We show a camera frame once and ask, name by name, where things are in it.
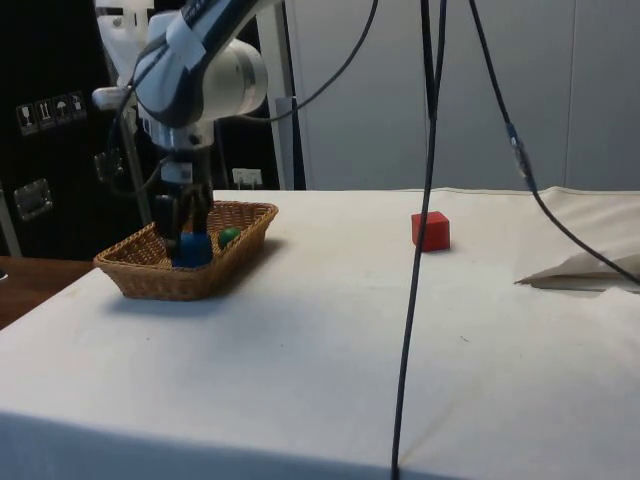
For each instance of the green ball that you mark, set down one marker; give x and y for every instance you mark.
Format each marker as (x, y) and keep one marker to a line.
(230, 237)

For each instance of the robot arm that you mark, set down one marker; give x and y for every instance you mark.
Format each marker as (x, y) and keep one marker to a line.
(230, 75)

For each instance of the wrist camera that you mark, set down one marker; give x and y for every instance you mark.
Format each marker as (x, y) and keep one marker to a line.
(176, 172)

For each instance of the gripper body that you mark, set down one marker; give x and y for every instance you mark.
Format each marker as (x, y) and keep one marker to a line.
(202, 172)

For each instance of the wicker basket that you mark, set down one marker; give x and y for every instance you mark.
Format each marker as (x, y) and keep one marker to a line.
(150, 280)

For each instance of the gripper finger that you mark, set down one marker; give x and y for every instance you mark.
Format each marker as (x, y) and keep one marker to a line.
(200, 215)
(164, 220)

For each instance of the grey metal pole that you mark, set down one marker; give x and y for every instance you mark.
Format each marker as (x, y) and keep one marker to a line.
(136, 170)

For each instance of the white plastic fixture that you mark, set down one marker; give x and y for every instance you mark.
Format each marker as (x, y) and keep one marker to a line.
(120, 35)

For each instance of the red cube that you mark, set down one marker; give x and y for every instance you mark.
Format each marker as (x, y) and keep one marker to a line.
(432, 232)

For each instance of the blue block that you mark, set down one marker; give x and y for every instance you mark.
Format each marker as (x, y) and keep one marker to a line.
(194, 250)

